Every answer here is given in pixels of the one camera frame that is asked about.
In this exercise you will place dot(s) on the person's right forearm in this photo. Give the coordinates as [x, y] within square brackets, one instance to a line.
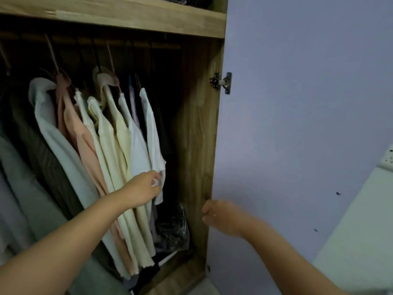
[291, 267]

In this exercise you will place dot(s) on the blue plastic hanger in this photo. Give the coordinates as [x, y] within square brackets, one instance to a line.
[130, 80]

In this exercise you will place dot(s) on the cream lace-up knit sweater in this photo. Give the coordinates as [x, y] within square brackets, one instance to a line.
[107, 141]

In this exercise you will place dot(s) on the stack of dark clothes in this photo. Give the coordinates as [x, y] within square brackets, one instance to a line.
[190, 0]

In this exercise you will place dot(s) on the sage green shirt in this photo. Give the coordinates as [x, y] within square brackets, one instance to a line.
[30, 196]

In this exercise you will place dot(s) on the beige grey cardigan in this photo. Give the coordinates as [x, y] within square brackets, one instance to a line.
[12, 218]

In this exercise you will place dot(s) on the person's left hand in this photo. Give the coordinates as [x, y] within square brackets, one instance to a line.
[142, 190]

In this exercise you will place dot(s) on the white wall socket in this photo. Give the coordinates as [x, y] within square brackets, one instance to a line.
[387, 158]

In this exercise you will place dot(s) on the person's left forearm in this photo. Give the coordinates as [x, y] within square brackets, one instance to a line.
[61, 251]

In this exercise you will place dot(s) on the heap of grey black clothes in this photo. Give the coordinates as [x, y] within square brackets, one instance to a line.
[172, 230]

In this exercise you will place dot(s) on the lilac wardrobe door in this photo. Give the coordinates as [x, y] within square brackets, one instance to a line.
[291, 89]

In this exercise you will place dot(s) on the white printed t-shirt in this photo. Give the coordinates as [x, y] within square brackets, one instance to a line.
[152, 135]

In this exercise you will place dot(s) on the pink hanger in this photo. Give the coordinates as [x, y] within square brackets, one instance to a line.
[110, 56]
[52, 53]

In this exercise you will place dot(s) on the person's right hand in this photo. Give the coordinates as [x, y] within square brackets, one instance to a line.
[228, 218]

